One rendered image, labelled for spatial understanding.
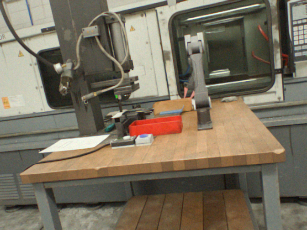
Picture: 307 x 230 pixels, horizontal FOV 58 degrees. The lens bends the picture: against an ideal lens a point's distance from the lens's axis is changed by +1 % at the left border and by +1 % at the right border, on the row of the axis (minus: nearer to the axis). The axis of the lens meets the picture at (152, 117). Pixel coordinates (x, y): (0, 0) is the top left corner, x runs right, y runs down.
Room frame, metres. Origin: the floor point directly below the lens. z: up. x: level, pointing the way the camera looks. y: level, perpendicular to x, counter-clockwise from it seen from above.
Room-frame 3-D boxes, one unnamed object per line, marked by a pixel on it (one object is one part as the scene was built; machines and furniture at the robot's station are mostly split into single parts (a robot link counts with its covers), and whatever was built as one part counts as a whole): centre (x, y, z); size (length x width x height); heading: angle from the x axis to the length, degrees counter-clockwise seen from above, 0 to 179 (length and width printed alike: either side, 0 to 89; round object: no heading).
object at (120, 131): (1.31, 0.16, 0.95); 0.06 x 0.03 x 0.09; 168
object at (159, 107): (1.79, -0.15, 0.93); 0.25 x 0.13 x 0.08; 78
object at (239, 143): (1.48, -0.04, 0.45); 1.12 x 0.99 x 0.90; 168
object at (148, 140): (1.17, 0.05, 0.90); 0.07 x 0.07 x 0.06; 78
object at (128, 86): (1.55, 0.18, 1.22); 0.26 x 0.18 x 0.30; 78
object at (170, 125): (1.32, -0.01, 0.93); 0.25 x 0.12 x 0.06; 78
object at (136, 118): (1.55, 0.11, 0.94); 0.20 x 0.10 x 0.07; 168
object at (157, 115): (1.64, -0.10, 0.91); 0.17 x 0.16 x 0.02; 168
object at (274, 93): (1.94, -0.56, 1.21); 0.86 x 0.10 x 0.79; 74
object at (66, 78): (1.49, 0.41, 1.25); 0.19 x 0.07 x 0.19; 168
